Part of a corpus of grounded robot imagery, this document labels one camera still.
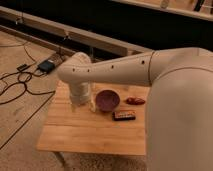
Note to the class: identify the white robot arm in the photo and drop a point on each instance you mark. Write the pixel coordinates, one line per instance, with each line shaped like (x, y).
(179, 107)

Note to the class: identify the purple bowl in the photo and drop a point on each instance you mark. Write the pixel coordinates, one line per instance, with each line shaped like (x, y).
(107, 100)

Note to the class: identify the red toy food item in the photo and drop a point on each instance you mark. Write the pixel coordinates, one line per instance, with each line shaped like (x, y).
(135, 101)

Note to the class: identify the dark rectangular box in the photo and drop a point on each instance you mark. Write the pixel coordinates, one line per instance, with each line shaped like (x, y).
(124, 115)

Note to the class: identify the blue black power box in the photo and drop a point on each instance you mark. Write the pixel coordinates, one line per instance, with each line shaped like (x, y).
(46, 66)

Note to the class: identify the small black adapter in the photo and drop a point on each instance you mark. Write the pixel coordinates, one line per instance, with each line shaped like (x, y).
(23, 67)

